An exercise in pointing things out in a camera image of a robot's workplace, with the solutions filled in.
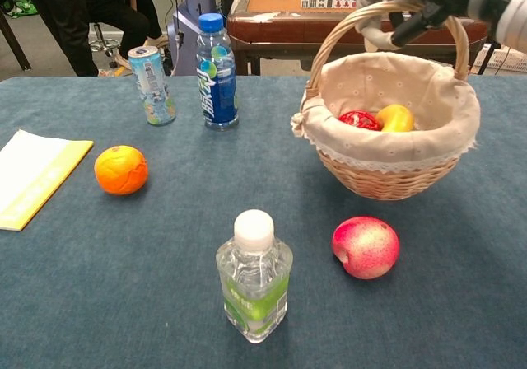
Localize pink peach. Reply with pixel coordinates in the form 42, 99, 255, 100
331, 216, 401, 281

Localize white and yellow booklet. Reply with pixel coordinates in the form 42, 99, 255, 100
0, 128, 95, 232

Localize brown mahjong table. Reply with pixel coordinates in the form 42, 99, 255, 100
226, 0, 489, 77

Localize clear water bottle green label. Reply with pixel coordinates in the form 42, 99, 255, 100
215, 208, 294, 344

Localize dark furniture leg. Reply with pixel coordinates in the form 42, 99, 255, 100
0, 10, 32, 72

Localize blue sports drink bottle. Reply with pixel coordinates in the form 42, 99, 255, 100
195, 12, 240, 132

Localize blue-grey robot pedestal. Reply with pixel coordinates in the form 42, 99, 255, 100
166, 0, 219, 77

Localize yellow banana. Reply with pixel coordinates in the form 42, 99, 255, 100
375, 104, 416, 133

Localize orange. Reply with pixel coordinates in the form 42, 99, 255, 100
93, 144, 149, 196

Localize chrome stool base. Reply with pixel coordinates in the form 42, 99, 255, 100
88, 22, 124, 69

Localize person in black trousers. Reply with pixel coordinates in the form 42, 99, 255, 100
14, 0, 170, 77

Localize wicker basket with cloth liner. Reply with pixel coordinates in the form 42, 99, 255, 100
290, 0, 482, 202

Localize row of face-up mahjong tiles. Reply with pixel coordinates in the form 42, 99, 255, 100
300, 0, 360, 10

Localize blue table cloth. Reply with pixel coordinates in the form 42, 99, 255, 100
0, 75, 527, 369

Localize white plastic crate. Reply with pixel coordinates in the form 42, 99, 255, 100
473, 43, 527, 75

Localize light blue drink can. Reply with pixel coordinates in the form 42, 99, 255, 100
127, 45, 177, 127

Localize red apple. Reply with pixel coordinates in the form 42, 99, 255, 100
338, 110, 383, 132

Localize black tripod stand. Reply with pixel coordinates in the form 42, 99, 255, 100
478, 41, 502, 76

